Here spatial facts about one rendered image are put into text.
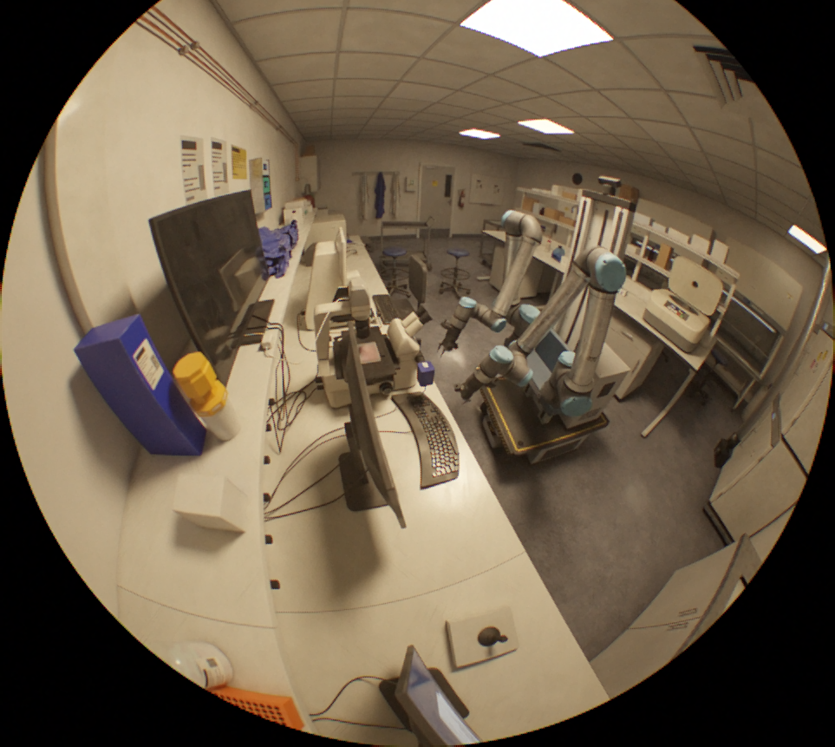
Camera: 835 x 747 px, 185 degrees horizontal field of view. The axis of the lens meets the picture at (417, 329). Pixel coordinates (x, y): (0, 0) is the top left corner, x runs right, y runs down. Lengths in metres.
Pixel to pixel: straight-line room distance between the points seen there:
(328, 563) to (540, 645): 0.75
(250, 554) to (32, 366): 0.50
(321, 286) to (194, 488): 1.37
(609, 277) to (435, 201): 6.58
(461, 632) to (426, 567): 0.26
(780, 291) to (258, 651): 5.10
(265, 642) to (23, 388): 0.53
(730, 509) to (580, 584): 1.62
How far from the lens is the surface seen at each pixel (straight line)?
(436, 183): 7.23
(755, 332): 4.78
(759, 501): 2.98
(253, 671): 0.53
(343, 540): 0.98
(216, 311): 0.71
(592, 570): 2.08
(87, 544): 0.68
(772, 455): 2.75
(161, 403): 0.54
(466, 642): 0.94
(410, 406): 1.20
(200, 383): 0.51
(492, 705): 1.11
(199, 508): 0.47
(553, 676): 1.15
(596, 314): 1.00
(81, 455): 0.67
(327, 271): 1.59
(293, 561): 1.02
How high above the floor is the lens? 1.70
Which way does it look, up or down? 34 degrees down
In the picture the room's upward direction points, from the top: 3 degrees clockwise
